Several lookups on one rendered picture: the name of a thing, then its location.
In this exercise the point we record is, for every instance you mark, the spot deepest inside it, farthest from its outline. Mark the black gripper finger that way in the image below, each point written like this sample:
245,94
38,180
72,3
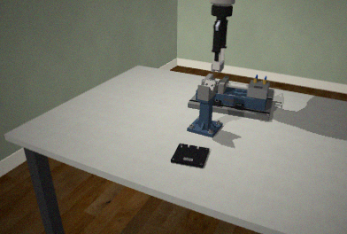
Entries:
216,46
223,42

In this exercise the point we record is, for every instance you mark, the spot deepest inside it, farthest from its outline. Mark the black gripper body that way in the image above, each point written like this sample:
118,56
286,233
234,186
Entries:
222,12

